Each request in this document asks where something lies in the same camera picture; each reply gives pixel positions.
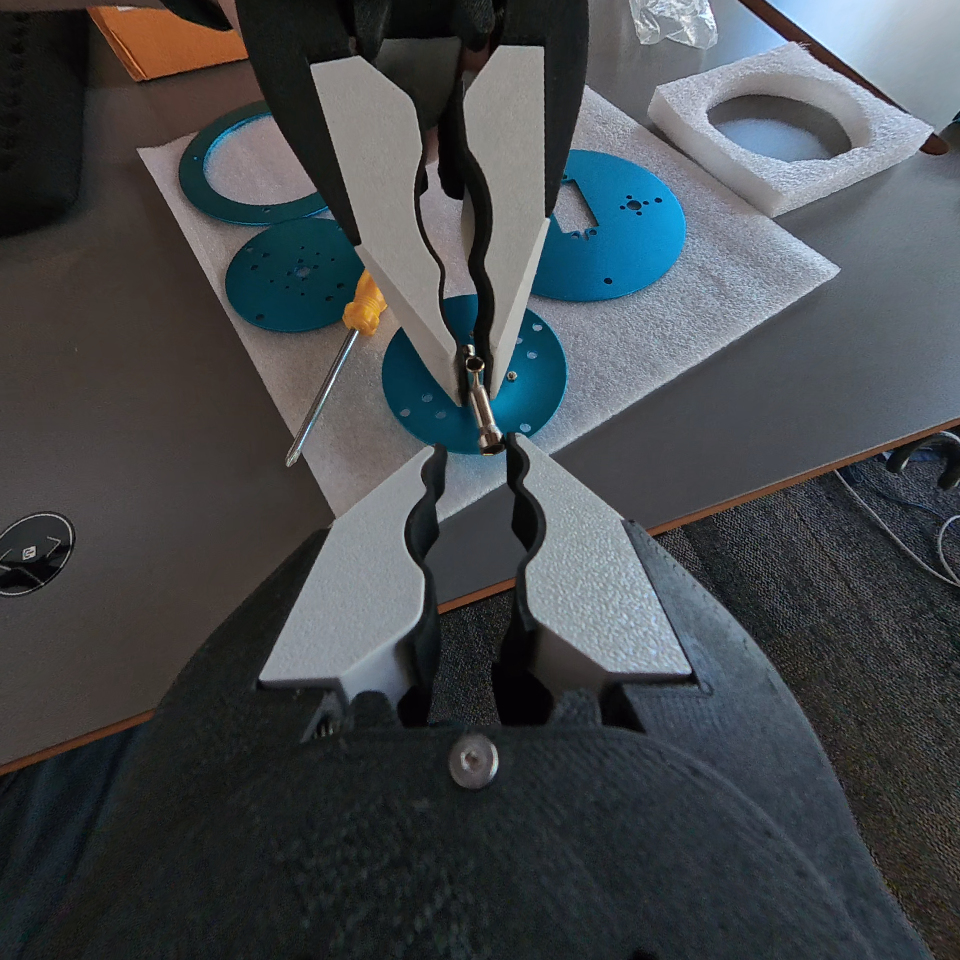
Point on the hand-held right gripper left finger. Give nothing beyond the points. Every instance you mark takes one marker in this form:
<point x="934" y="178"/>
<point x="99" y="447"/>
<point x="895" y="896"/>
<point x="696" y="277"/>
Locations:
<point x="352" y="600"/>

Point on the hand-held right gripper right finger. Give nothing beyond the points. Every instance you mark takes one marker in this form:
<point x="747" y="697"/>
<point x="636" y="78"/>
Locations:
<point x="600" y="600"/>

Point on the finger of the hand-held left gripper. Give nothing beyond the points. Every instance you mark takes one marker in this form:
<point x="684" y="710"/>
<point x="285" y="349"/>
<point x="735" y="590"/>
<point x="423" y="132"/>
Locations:
<point x="514" y="187"/>
<point x="375" y="187"/>

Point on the blue disc with brass standoffs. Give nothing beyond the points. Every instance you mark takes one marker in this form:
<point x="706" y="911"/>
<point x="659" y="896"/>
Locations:
<point x="544" y="382"/>

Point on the silver socket wrench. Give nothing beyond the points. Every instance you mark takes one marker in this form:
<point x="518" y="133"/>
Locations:
<point x="482" y="416"/>

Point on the round desk control button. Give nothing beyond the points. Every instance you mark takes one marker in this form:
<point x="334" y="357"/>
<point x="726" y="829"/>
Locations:
<point x="34" y="551"/>

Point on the grey desk with wooden edge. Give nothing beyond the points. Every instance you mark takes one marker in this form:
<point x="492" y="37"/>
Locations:
<point x="862" y="45"/>

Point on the orange cardboard box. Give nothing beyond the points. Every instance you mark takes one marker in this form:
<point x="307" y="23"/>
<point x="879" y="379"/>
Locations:
<point x="172" y="45"/>

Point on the blue disc with many holes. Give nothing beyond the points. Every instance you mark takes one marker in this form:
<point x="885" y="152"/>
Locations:
<point x="322" y="307"/>

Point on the large blue disc with cutout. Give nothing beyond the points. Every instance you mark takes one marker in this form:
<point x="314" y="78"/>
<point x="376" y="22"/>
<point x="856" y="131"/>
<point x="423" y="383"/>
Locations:
<point x="637" y="255"/>

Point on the white foam sheet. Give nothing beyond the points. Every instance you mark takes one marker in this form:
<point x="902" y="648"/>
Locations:
<point x="675" y="285"/>

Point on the crumpled clear plastic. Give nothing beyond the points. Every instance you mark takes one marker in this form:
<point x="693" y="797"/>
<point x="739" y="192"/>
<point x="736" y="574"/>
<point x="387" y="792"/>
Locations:
<point x="675" y="22"/>

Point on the black fabric case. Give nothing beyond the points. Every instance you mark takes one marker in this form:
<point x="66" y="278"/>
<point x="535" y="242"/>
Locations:
<point x="37" y="120"/>

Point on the black office chair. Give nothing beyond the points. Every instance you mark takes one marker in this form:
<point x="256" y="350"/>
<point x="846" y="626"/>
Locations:
<point x="911" y="450"/>

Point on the white foam block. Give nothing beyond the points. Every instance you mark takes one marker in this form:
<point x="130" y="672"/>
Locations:
<point x="885" y="135"/>

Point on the person's dark clothing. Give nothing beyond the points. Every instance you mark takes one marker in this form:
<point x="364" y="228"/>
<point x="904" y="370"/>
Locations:
<point x="45" y="825"/>

